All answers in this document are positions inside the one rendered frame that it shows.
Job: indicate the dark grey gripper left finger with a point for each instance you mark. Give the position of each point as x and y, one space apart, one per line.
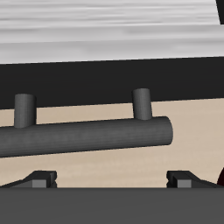
40 177

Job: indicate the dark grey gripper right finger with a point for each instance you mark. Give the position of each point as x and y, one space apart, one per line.
182 176

